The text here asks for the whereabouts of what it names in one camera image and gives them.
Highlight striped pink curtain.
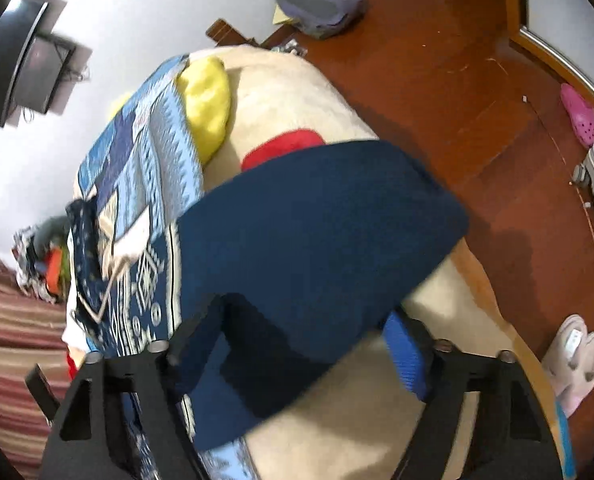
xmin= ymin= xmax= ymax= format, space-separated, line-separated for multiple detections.
xmin=0 ymin=260 xmax=70 ymax=479

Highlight red plush toy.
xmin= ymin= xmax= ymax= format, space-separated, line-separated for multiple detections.
xmin=241 ymin=129 xmax=325 ymax=172

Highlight large wall television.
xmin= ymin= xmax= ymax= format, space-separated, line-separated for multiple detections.
xmin=0 ymin=0 xmax=48 ymax=127

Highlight cream fleece blanket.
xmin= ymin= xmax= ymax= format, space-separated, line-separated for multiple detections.
xmin=191 ymin=44 xmax=561 ymax=480

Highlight pink croc slipper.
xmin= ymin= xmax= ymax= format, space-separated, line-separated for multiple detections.
xmin=560 ymin=84 xmax=594 ymax=148

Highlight pink fluffy slippers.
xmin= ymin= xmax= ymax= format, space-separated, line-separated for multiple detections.
xmin=541 ymin=314 xmax=594 ymax=418

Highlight purple grey backpack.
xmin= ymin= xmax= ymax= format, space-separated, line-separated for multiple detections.
xmin=275 ymin=0 xmax=367 ymax=40

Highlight blue patchwork bedspread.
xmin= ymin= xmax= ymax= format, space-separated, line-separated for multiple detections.
xmin=66 ymin=54 xmax=258 ymax=480

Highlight navy patterned hooded garment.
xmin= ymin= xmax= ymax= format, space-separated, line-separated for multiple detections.
xmin=64 ymin=140 xmax=471 ymax=453

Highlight yellow plush pillow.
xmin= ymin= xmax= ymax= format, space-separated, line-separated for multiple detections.
xmin=175 ymin=56 xmax=231 ymax=167

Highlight small wall monitor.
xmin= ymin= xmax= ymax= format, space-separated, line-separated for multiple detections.
xmin=12 ymin=35 xmax=76 ymax=114

